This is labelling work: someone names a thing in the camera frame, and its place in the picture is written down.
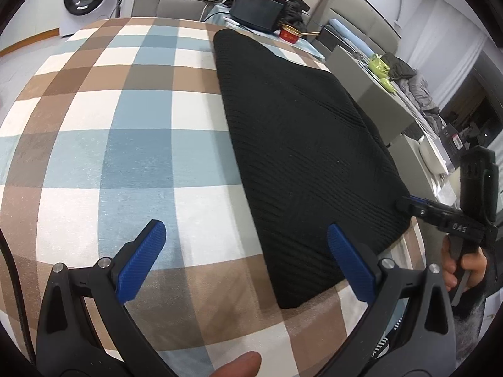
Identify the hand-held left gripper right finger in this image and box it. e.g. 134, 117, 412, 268
327, 224, 456, 377

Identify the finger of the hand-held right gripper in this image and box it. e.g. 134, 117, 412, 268
397, 195, 433, 221

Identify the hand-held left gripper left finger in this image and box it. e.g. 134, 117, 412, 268
35, 220, 174, 377

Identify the black knit sweater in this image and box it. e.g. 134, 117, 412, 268
213, 29, 411, 309

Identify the person's right hand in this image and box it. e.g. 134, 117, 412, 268
442, 239, 488, 291

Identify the person's left hand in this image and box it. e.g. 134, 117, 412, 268
212, 351, 262, 377

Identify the white bowl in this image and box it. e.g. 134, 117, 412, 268
418, 139, 450, 175

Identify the black red box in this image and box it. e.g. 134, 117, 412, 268
444, 122, 478, 150

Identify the plaid fleece blanket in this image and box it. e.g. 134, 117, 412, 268
0, 16, 427, 377

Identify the grey duvet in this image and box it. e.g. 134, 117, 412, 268
397, 74, 441, 116

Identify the grey side cabinet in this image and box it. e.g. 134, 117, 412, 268
326, 44, 417, 146

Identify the dark grey jacket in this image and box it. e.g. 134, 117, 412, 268
381, 52, 416, 81

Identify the green toy teapot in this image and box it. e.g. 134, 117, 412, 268
365, 53, 390, 77

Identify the blue pillow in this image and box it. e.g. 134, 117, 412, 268
328, 19, 372, 57

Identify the red bowl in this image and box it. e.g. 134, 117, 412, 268
280, 25, 302, 44

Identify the teal checked tablecloth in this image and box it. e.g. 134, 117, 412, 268
202, 2, 327, 61

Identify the grey sofa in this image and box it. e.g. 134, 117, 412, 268
118, 0, 401, 48

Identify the black electric cooker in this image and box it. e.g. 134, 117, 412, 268
230, 0, 285, 34

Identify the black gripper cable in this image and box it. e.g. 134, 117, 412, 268
0, 228, 36, 362

